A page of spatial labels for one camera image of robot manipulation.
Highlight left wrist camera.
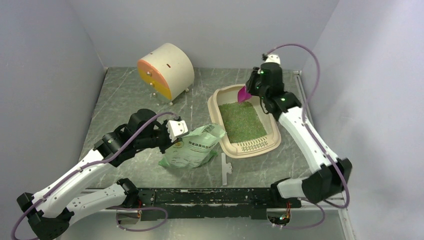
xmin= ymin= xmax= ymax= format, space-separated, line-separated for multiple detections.
xmin=166 ymin=120 xmax=190 ymax=143

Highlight round beige drawer cabinet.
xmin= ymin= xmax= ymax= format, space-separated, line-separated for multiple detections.
xmin=136 ymin=43 xmax=195 ymax=106

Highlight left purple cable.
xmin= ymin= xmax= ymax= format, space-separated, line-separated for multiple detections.
xmin=10 ymin=111 xmax=181 ymax=240

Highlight beige litter box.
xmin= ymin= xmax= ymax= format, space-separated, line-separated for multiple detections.
xmin=207 ymin=84 xmax=282 ymax=159

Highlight magenta litter scoop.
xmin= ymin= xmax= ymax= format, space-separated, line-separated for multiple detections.
xmin=237 ymin=85 xmax=252 ymax=103

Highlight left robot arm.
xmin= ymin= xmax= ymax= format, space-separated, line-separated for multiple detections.
xmin=16 ymin=108 xmax=189 ymax=240

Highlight green litter pellets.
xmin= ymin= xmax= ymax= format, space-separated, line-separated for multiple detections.
xmin=218 ymin=101 xmax=267 ymax=143

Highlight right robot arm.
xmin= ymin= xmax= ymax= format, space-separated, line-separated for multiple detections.
xmin=245 ymin=62 xmax=352 ymax=207

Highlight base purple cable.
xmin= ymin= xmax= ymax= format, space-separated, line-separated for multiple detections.
xmin=115 ymin=206 xmax=169 ymax=233

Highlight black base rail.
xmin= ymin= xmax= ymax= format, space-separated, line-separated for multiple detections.
xmin=119 ymin=187 xmax=302 ymax=221

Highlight green cat litter bag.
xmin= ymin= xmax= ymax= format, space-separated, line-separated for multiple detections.
xmin=158 ymin=123 xmax=226 ymax=169

